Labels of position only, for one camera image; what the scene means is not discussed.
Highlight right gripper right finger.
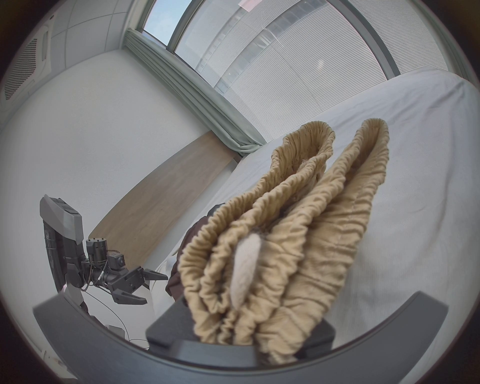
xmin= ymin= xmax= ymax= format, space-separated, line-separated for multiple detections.
xmin=296 ymin=319 xmax=337 ymax=357

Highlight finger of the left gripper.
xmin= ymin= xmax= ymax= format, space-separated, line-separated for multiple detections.
xmin=139 ymin=267 xmax=169 ymax=281
xmin=112 ymin=290 xmax=147 ymax=305

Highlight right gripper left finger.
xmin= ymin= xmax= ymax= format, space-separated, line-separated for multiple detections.
xmin=145 ymin=296 xmax=199 ymax=351

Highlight tan shorts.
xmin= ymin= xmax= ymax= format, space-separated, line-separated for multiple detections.
xmin=178 ymin=118 xmax=391 ymax=366

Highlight bed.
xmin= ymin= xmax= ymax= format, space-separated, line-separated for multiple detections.
xmin=88 ymin=68 xmax=479 ymax=353

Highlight brown garment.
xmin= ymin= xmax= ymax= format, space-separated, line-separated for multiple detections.
xmin=165 ymin=204 xmax=227 ymax=302

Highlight grey-green curtain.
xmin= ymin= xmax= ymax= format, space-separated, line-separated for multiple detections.
xmin=124 ymin=28 xmax=269 ymax=156

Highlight white ceiling air vent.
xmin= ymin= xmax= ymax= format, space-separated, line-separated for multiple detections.
xmin=3 ymin=15 xmax=53 ymax=102

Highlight window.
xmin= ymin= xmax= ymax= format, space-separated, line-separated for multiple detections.
xmin=142 ymin=0 xmax=451 ymax=147

